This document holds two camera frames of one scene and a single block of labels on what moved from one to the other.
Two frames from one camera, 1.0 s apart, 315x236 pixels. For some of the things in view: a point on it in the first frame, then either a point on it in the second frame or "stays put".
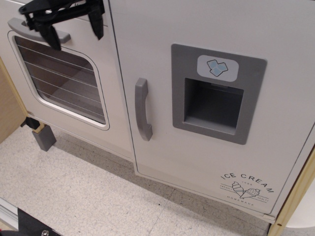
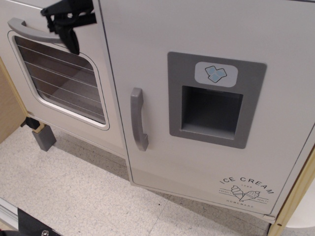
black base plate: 28,225 stays put
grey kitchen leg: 45,138 stays put
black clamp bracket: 31,122 stays put
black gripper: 40,15 → 63,16
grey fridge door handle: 141,89 → 141,139
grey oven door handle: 20,25 stays put
